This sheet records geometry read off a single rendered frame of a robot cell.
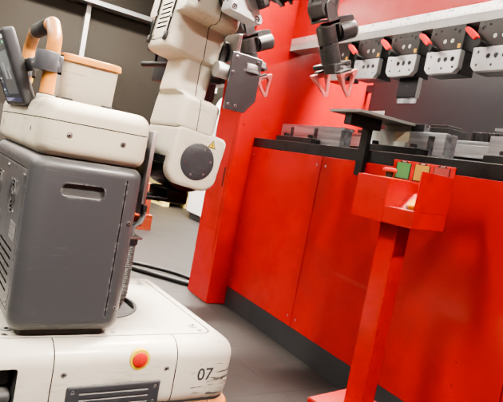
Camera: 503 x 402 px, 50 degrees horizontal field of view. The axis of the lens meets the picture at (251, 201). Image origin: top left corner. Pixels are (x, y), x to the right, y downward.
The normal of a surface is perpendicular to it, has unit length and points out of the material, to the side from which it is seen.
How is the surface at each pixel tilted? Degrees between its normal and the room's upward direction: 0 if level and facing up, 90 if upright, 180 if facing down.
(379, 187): 90
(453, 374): 90
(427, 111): 90
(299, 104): 90
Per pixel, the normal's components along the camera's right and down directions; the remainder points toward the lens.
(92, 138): 0.54, 0.16
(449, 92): -0.86, -0.12
